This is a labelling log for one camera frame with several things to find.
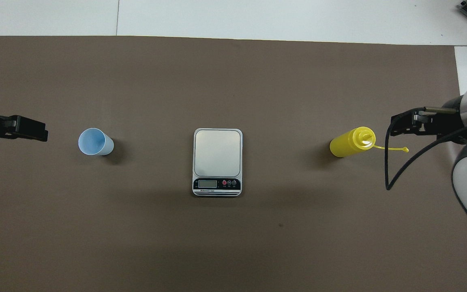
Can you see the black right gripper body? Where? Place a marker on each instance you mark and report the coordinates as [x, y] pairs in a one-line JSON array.
[[450, 121]]

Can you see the light blue plastic cup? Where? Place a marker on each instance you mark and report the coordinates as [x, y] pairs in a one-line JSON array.
[[93, 142]]

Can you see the yellow squeeze bottle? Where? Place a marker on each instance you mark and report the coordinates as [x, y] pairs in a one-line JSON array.
[[345, 145]]

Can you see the silver digital kitchen scale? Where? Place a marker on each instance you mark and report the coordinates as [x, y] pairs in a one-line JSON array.
[[217, 152]]

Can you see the brown paper mat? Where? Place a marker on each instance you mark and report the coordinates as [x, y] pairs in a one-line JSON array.
[[217, 243]]

